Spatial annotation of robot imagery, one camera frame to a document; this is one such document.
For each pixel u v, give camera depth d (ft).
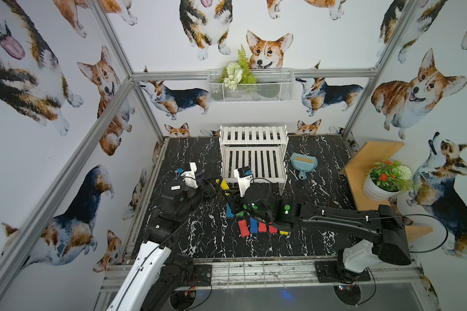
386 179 2.48
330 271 2.41
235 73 2.60
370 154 2.79
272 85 3.04
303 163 3.50
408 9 2.45
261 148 3.29
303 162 3.51
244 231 2.75
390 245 1.30
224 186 2.27
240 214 2.03
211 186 2.05
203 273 2.42
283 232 2.70
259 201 1.64
